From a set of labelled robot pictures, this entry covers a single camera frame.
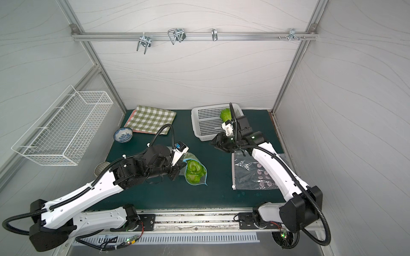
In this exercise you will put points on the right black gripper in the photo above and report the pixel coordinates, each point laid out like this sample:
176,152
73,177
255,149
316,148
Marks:
238,122

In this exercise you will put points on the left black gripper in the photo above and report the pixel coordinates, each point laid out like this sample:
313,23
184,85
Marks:
174,168

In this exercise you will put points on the white plastic basket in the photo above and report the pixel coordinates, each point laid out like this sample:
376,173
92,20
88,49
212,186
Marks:
206,121

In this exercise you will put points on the chinese cabbage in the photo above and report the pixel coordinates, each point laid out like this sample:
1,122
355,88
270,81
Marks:
196,179
226,115
194,167

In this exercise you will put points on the clear blue zipper bag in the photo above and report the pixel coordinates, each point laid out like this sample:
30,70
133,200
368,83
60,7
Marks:
190,156

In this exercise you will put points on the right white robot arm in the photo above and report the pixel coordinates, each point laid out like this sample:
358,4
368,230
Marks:
303,202

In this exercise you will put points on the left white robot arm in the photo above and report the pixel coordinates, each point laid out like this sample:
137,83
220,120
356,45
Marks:
67,217

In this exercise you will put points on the pink dotted zipper bag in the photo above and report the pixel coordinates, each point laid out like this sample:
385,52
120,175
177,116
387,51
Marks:
248,174

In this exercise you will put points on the blue white porcelain bowl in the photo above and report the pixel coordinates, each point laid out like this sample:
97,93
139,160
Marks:
123,135

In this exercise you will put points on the green checkered cloth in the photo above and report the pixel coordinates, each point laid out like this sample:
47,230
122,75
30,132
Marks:
149,120

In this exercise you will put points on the striped ceramic mug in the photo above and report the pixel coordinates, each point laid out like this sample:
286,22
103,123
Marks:
100,167

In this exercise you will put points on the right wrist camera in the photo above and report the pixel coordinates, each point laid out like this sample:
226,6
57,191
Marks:
228,127

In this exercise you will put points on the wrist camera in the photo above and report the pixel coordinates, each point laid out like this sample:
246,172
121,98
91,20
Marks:
179,151
228,127

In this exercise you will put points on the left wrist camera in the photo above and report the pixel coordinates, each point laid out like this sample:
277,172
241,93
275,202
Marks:
179,151

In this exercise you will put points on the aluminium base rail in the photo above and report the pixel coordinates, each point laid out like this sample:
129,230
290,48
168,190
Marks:
198,220

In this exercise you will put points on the white wire wall basket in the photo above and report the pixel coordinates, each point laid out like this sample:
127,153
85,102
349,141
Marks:
62,134

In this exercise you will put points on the aluminium top rail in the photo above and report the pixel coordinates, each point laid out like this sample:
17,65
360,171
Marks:
81,36

